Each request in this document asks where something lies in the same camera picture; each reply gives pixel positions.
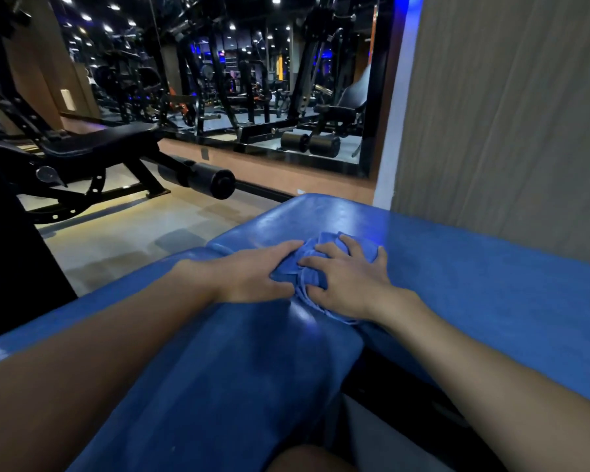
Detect person's right forearm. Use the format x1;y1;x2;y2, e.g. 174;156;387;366
371;288;590;472

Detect black workout bench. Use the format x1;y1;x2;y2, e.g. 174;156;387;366
0;121;173;227

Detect person's leg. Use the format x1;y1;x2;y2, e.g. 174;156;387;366
265;444;356;472

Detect blue bench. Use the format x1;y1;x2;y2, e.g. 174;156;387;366
0;193;590;472

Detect black framed wall mirror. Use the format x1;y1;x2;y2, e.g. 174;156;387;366
61;0;395;180

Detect black roller pad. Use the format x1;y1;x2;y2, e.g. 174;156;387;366
156;154;237;201

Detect person's left forearm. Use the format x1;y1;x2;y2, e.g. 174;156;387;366
0;260;220;472

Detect person's right hand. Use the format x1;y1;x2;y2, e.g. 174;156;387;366
297;234;416;323

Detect blue microfibre cloth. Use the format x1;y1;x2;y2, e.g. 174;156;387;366
270;231;380;326

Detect person's left hand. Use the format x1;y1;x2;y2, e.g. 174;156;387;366
176;239;306;305

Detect black machine upright column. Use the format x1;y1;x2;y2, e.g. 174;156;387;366
0;142;79;345

